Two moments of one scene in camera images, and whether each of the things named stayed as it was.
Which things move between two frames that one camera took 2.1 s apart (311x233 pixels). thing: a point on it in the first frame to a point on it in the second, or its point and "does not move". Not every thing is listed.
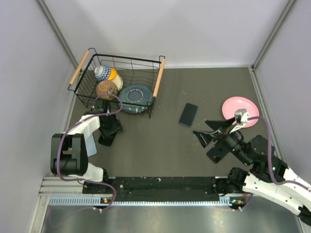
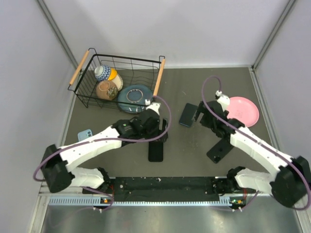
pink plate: [233, 104] does not move
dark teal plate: [136, 98] does not move
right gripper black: [221, 130] to [201, 109]
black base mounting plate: [140, 188] does not move
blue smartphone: [188, 115] does not move
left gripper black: [116, 126] to [158, 132]
